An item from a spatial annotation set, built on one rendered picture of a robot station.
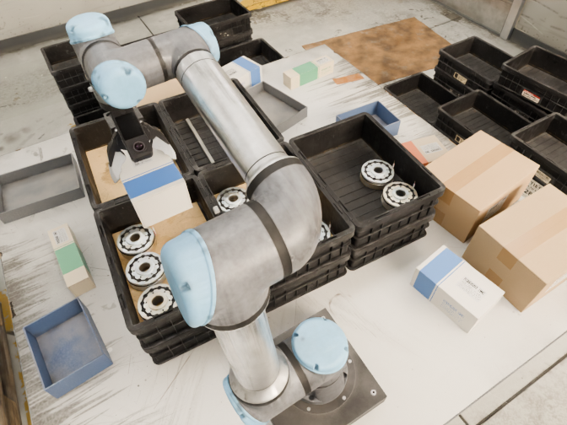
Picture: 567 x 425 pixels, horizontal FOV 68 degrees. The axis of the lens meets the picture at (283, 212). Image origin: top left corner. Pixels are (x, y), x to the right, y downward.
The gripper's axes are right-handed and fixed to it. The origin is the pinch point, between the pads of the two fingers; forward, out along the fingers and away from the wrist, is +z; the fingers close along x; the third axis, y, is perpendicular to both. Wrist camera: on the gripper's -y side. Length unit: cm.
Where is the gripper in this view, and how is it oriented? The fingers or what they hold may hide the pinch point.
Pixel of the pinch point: (147, 172)
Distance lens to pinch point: 103.3
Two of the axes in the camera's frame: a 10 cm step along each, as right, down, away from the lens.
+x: -8.6, 4.1, -3.1
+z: 0.3, 6.4, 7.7
